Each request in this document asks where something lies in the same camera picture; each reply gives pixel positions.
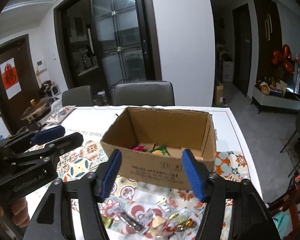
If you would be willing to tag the hot pot cooker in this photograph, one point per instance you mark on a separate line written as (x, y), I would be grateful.
(38, 111)

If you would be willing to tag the white low tv cabinet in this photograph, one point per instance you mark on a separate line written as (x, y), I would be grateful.
(271, 103)

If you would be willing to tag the red white fu poster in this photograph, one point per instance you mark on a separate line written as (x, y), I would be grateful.
(10, 78)

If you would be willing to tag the brown cardboard box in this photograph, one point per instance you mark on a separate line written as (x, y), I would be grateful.
(177, 129)

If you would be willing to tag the dark green snack packet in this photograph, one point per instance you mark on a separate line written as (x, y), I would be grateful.
(161, 150)

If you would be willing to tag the small floor cardboard box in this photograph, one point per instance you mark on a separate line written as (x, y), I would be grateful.
(218, 93)

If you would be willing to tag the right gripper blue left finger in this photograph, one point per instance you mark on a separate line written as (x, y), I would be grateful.
(96, 185)

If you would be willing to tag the red foil balloons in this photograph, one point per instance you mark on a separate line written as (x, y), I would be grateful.
(283, 57)

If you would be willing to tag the clear green snack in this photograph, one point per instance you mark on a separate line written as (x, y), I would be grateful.
(179, 217)

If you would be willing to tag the sliding glass door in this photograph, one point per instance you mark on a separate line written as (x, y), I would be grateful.
(123, 41)

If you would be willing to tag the white patterned tissue pack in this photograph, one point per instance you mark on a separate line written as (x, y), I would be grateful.
(60, 115)

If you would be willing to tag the grey dining chair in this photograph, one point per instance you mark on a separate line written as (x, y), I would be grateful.
(149, 93)
(79, 97)

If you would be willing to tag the orange wooden chair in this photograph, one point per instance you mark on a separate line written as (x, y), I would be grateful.
(290, 202)

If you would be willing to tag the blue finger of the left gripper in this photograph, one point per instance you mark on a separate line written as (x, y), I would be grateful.
(61, 146)
(48, 135)

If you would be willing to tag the patterned tile table runner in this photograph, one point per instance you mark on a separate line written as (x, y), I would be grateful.
(137, 197)

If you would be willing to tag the person left hand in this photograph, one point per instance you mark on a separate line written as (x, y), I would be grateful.
(20, 214)

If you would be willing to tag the dark long snack bar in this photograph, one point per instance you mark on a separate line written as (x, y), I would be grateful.
(131, 222)

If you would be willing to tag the pink snack packet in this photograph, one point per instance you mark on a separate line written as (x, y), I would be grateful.
(140, 148)

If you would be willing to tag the gold red candy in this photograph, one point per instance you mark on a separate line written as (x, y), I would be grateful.
(188, 224)

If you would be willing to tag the green candy packet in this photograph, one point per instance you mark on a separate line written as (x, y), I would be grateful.
(107, 221)

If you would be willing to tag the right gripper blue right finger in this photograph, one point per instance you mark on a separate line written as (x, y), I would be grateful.
(203, 183)

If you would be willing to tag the teal cloth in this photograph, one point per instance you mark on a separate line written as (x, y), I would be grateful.
(282, 221)

